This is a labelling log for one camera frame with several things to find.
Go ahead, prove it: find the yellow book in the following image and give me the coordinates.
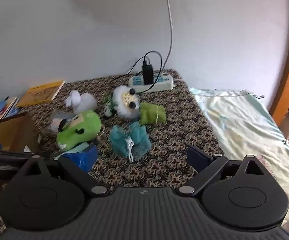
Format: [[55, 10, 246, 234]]
[[17, 80, 65, 107]]

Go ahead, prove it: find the patterned brown bed cover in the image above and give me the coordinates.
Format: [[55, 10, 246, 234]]
[[0, 69, 226, 239]]

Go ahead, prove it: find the white cloth bundle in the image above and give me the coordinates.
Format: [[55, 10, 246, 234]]
[[65, 90, 97, 114]]

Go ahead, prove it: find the white fluffy round plush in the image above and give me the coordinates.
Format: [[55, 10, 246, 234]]
[[112, 86, 140, 120]]

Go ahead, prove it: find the white power strip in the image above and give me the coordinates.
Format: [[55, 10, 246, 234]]
[[129, 73, 174, 94]]

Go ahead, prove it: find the green towel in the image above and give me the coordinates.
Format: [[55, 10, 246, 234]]
[[139, 102, 166, 125]]

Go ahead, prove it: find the picture book stack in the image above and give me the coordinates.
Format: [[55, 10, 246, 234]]
[[0, 96, 19, 120]]

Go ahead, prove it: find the black charger cable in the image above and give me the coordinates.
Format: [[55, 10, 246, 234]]
[[101, 51, 163, 94]]

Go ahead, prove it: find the small panda plush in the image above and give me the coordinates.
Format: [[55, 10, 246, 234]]
[[104, 96, 117, 119]]

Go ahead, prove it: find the teal bath pouf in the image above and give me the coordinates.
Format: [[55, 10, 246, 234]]
[[109, 122, 152, 163]]

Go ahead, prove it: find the pink toy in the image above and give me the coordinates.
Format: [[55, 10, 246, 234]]
[[42, 109, 74, 135]]

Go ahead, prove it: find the brown cardboard box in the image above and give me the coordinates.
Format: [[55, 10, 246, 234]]
[[0, 112, 41, 153]]

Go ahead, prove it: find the black charger adapter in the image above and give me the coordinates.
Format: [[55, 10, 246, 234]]
[[142, 60, 154, 85]]

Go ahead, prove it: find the green frog plush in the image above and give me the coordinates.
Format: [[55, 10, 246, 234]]
[[57, 110, 102, 152]]

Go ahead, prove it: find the pale green blanket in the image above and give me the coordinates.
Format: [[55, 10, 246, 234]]
[[190, 88, 289, 223]]

